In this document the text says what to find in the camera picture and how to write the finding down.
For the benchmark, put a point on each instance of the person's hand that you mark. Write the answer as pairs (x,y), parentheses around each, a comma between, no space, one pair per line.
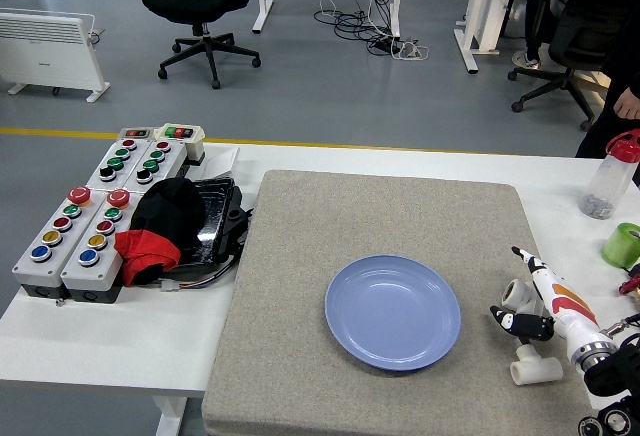
(629,105)

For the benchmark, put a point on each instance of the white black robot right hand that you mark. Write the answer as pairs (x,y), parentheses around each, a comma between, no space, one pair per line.
(562,301)

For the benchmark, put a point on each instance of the white tee pipe threaded stub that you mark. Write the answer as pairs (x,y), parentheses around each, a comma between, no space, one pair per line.
(537,368)

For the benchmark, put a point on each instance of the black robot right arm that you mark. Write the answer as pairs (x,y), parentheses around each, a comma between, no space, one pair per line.
(612,371)

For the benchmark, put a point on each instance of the blue round plate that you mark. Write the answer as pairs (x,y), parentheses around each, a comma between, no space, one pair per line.
(395,316)

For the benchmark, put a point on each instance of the red clip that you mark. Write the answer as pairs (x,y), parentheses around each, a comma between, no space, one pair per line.
(631,284)

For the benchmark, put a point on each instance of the person in black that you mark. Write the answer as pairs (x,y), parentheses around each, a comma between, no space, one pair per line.
(625,31)

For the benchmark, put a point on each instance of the green tape roll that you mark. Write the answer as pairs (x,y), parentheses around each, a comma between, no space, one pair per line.
(617,248)

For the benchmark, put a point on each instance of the clear bottle red cap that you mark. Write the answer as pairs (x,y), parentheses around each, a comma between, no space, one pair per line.
(607,181)

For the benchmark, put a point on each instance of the dark office chair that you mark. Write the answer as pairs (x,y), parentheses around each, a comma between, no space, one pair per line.
(570,41)

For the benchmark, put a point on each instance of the grey-brown mat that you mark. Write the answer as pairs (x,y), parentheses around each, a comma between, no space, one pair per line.
(280,306)

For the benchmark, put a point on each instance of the black glossy tray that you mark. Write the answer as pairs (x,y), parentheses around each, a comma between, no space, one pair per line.
(215,216)

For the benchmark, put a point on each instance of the white paper sheet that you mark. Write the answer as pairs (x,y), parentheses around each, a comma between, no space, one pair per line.
(222,161)

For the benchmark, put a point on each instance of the black cloth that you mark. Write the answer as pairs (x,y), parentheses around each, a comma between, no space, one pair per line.
(170,211)

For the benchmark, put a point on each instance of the four-button control box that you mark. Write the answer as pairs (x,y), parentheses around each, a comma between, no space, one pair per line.
(166,167)
(131,166)

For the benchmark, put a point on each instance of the red cloth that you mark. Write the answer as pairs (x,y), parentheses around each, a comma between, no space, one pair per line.
(145,252)

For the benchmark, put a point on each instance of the white table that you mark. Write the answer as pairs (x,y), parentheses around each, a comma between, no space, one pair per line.
(125,336)

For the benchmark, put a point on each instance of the five-button control box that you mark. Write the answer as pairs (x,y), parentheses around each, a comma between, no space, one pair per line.
(75,277)
(30,272)

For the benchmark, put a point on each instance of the white panel heater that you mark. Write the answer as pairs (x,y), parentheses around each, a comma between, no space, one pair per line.
(45,51)

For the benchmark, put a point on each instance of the white desk frame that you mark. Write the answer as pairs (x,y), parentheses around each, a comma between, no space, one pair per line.
(482,6)

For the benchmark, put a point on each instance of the cream switch box green red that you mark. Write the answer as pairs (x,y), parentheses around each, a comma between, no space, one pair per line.
(195,148)

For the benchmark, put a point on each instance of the small grey switch box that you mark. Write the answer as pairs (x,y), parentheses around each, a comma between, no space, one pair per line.
(136,133)

